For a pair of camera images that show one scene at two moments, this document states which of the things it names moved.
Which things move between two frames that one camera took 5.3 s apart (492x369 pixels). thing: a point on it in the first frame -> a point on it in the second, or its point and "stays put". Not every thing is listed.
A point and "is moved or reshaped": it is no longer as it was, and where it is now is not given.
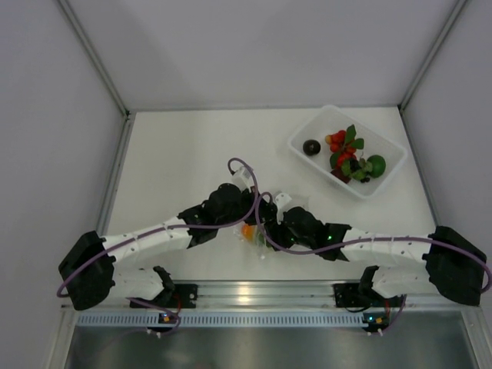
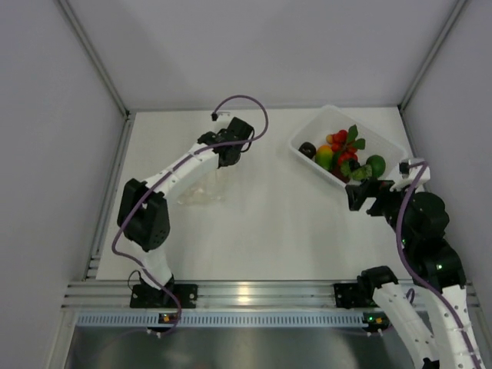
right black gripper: x=274 y=231 -> x=371 y=187
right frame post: x=431 y=56 stays put
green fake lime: x=378 y=165 stays put
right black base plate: x=349 y=295 stays put
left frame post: x=71 y=16 stays put
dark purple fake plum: x=311 y=147 is moved or reshaped
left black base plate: x=186 y=294 stays put
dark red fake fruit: x=339 y=174 stays put
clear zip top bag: x=251 y=237 -> x=205 y=190
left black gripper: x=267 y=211 -> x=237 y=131
